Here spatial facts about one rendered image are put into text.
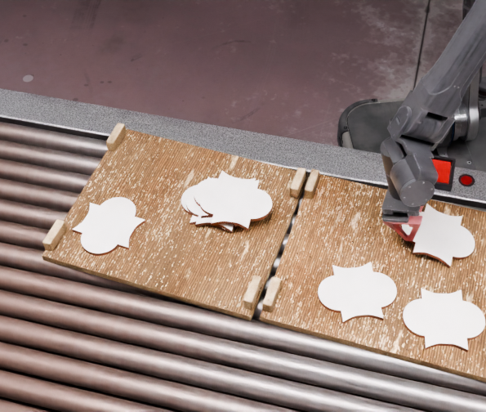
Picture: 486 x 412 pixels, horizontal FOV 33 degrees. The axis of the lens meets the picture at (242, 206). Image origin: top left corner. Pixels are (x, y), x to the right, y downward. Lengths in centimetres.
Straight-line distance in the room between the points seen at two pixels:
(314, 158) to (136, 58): 177
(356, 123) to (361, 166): 105
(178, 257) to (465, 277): 52
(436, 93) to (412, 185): 15
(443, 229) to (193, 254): 46
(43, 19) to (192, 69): 73
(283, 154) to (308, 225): 21
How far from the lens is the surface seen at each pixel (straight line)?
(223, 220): 151
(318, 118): 307
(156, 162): 166
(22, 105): 187
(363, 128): 270
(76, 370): 143
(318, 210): 156
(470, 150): 269
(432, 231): 153
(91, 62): 337
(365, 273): 148
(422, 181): 132
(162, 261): 150
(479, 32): 128
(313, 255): 150
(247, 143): 171
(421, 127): 134
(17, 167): 173
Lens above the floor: 215
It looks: 51 degrees down
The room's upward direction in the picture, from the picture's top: 2 degrees counter-clockwise
